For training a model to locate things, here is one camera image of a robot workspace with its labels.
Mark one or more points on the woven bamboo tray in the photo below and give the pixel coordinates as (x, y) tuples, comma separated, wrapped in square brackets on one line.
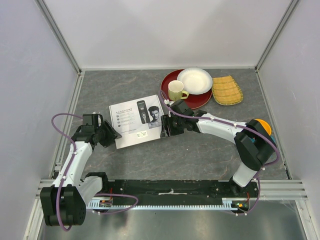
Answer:
[(226, 91)]

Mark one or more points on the white paper plate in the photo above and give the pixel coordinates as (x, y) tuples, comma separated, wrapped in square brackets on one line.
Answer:
[(196, 81)]

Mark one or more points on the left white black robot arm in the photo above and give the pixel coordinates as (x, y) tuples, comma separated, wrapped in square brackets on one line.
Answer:
[(64, 202)]

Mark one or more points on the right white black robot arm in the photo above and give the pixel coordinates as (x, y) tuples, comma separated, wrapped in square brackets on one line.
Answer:
[(254, 144)]

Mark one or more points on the yellow-green mug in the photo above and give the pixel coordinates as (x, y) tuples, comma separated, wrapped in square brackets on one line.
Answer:
[(176, 91)]

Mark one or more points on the red round plate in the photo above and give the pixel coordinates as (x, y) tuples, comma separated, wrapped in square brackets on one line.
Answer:
[(194, 101)]

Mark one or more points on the orange bowl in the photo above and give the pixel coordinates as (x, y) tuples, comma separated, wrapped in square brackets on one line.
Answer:
[(265, 125)]

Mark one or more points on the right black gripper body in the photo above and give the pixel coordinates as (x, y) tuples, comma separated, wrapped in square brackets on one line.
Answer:
[(177, 126)]

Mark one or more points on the white clipper kit box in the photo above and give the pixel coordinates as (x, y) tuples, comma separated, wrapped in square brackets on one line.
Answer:
[(137, 121)]

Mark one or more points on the white cable duct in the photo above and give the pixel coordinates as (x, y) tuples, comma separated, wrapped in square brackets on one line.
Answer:
[(100, 204)]

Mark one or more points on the blue dotted plate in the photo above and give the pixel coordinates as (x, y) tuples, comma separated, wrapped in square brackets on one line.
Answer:
[(272, 139)]

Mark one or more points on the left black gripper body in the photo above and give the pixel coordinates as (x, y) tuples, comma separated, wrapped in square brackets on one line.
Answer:
[(101, 130)]

